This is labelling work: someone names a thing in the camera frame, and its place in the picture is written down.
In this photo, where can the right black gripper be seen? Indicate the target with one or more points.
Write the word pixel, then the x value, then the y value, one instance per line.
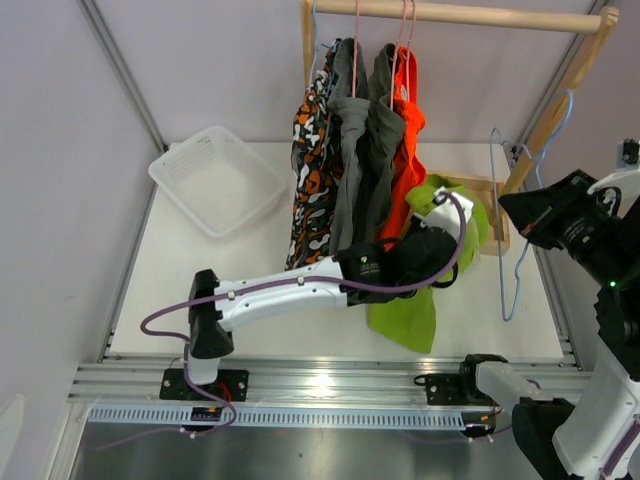
pixel 536 211

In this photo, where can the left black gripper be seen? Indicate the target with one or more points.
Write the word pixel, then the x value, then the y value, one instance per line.
pixel 414 227

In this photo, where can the orange shorts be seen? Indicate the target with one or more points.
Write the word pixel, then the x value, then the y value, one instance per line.
pixel 409 170

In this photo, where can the dark olive shorts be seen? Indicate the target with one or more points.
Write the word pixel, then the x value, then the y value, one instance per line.
pixel 385 130

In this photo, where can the light grey shorts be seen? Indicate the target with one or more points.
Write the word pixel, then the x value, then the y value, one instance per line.
pixel 352 114

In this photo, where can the pink hanger of orange shorts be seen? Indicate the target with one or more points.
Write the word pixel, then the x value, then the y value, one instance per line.
pixel 408 52

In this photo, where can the pink hanger of olive shorts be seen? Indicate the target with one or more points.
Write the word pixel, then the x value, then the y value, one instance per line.
pixel 396 54

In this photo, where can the pink hanger of grey shorts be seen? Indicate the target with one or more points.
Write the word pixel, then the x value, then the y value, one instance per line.
pixel 355 49

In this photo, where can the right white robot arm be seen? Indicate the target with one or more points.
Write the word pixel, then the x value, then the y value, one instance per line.
pixel 596 437

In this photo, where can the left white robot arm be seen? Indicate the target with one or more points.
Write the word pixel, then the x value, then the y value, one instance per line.
pixel 366 273

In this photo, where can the camouflage patterned shorts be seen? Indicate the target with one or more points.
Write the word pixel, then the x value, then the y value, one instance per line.
pixel 315 161

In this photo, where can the blue hanger of camouflage shorts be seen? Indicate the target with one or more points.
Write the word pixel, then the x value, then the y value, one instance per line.
pixel 315 44

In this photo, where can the wooden clothes rack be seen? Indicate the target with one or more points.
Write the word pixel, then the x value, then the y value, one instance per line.
pixel 592 32

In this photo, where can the white plastic basket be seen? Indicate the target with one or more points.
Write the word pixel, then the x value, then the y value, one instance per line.
pixel 218 181

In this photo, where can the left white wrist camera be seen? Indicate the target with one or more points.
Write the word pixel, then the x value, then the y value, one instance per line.
pixel 452 210

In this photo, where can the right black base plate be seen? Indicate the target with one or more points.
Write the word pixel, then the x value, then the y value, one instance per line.
pixel 452 389

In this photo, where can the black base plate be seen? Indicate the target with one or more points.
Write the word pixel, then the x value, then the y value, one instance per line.
pixel 452 389
pixel 231 385

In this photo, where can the aluminium mounting rail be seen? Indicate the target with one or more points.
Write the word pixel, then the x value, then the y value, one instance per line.
pixel 338 383

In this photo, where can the slotted white cable duct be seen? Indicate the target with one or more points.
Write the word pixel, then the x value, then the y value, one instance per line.
pixel 280 417

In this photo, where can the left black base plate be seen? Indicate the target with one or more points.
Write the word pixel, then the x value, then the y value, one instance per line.
pixel 231 385

